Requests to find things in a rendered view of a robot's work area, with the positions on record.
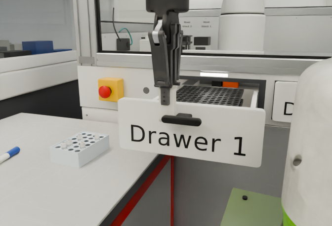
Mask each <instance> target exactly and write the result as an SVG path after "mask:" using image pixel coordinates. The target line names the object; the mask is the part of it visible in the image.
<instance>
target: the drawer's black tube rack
mask: <svg viewBox="0 0 332 226"><path fill-rule="evenodd" d="M243 92H244V89H234V88H218V87H202V86H187V85H185V86H183V87H181V88H180V89H178V90H177V91H176V101H177V102H188V103H200V104H212V105H224V106H236V107H241V106H242V104H243V99H241V98H242V95H243Z"/></svg>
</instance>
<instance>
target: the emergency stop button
mask: <svg viewBox="0 0 332 226"><path fill-rule="evenodd" d="M98 93H99V95H100V97H102V98H104V99H105V98H108V97H109V96H110V94H111V91H110V88H109V87H107V86H101V87H100V88H99V90H98Z"/></svg>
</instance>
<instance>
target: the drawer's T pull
mask: <svg viewBox="0 0 332 226"><path fill-rule="evenodd" d="M161 120H162V122H163V123H170V124H179V125H189V126H200V125H201V124H202V121H201V119H200V118H194V117H192V115H191V114H188V113H178V114H177V115H176V116H174V115H164V116H162V118H161Z"/></svg>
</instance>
